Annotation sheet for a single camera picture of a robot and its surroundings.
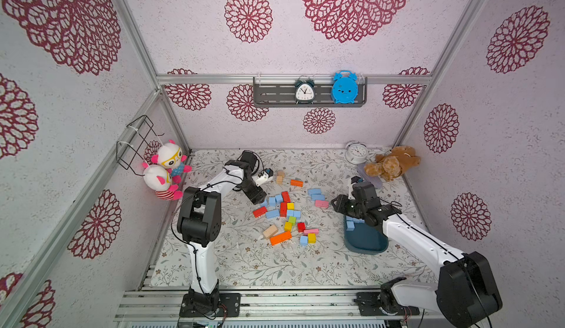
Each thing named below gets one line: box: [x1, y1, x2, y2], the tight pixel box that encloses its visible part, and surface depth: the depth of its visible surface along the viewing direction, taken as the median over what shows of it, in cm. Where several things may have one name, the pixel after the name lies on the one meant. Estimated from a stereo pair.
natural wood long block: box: [262, 224, 279, 240], surface depth 91 cm
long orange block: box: [269, 230, 293, 246], surface depth 91 cm
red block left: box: [253, 205, 268, 218], surface depth 99 cm
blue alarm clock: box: [331, 70, 358, 104], surface depth 92 cm
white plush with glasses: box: [150, 139, 193, 185], surface depth 96 cm
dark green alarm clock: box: [294, 78, 316, 105], surface depth 92 cm
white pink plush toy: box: [141, 162, 184, 201], surface depth 86 cm
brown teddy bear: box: [364, 145, 421, 182], surface depth 105 cm
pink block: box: [314, 199, 329, 209], surface depth 102 cm
